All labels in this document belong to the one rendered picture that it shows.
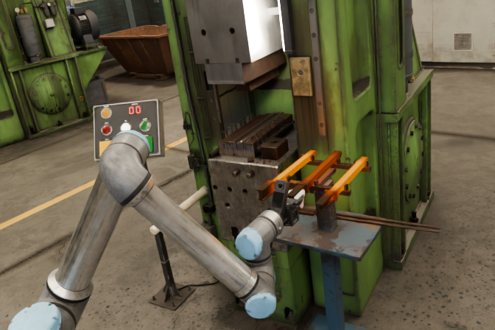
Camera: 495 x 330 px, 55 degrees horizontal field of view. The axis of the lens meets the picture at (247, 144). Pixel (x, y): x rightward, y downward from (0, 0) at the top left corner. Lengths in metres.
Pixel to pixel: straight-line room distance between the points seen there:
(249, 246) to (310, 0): 1.05
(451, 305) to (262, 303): 1.50
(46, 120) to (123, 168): 5.66
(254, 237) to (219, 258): 0.16
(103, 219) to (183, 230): 0.29
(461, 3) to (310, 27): 5.18
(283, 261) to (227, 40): 1.07
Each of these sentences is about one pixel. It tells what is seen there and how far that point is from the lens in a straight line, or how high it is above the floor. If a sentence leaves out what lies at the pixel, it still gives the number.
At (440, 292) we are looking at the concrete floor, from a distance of 2.85.
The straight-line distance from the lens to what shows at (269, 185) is 1.81.
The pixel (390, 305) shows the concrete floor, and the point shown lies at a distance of 2.74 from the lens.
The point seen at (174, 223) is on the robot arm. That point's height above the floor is 1.13.
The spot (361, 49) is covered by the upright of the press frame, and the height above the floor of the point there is 1.30.
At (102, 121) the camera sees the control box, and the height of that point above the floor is 1.13.
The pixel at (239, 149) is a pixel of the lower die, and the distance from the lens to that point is 2.25.
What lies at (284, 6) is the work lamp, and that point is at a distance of 2.06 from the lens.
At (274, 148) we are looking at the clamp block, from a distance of 2.14.
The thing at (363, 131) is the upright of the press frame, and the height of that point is 0.88.
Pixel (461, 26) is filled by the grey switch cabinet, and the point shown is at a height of 0.59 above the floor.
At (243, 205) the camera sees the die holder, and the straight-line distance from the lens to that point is 2.31.
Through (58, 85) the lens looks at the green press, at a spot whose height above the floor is 0.59.
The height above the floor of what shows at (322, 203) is 0.97.
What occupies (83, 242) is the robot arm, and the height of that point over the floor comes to 1.04.
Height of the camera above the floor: 1.76
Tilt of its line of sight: 21 degrees down
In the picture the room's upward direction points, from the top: 8 degrees counter-clockwise
